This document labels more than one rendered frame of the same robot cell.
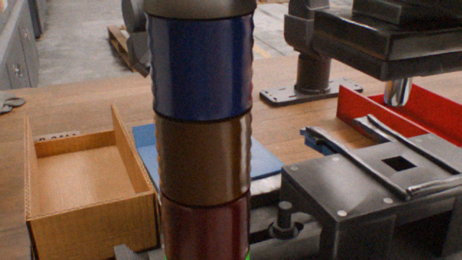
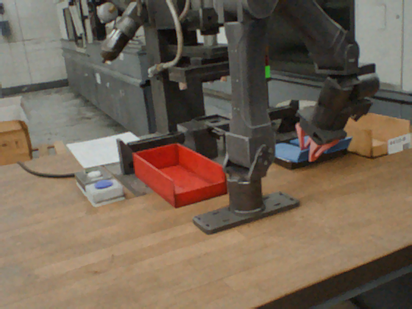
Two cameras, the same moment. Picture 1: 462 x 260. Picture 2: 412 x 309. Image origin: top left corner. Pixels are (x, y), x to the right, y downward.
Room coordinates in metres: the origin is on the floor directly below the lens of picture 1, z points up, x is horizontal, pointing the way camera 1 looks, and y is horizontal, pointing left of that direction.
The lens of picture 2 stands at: (1.65, -0.25, 1.28)
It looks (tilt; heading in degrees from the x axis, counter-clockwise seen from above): 17 degrees down; 178
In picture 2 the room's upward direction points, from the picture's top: 6 degrees counter-clockwise
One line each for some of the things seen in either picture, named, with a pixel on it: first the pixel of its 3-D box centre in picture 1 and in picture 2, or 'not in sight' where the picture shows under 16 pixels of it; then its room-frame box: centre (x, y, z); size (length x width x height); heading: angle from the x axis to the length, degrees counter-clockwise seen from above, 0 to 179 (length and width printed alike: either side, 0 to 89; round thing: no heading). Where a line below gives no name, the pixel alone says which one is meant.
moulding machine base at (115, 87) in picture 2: not in sight; (123, 73); (-5.37, -1.04, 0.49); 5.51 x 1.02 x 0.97; 19
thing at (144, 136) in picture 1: (172, 154); (319, 139); (0.52, 0.08, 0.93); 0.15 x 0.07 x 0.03; 24
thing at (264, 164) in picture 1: (235, 141); (290, 147); (0.55, -0.01, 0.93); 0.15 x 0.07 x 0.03; 26
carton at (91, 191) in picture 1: (81, 177); (354, 132); (0.47, 0.18, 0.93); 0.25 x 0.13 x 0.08; 23
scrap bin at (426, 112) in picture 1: (418, 123); (176, 172); (0.62, -0.28, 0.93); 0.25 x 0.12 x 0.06; 23
